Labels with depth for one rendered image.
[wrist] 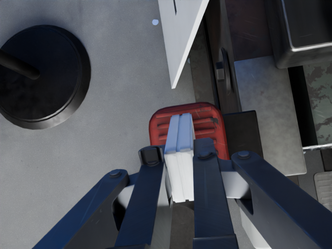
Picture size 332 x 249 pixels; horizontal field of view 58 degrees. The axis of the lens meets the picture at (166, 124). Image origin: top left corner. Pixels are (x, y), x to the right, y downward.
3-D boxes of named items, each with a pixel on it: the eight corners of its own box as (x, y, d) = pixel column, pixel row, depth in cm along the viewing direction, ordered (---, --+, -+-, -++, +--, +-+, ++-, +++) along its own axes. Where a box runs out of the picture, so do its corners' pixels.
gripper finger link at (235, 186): (194, 177, 14) (261, 168, 13) (192, 139, 18) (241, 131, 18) (199, 205, 14) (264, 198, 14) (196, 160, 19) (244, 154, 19)
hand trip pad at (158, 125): (227, 181, 30) (234, 188, 22) (168, 188, 30) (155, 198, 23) (217, 112, 31) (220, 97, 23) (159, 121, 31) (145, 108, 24)
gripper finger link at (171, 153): (187, 202, 16) (173, 203, 16) (187, 151, 23) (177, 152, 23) (177, 150, 15) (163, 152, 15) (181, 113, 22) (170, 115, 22)
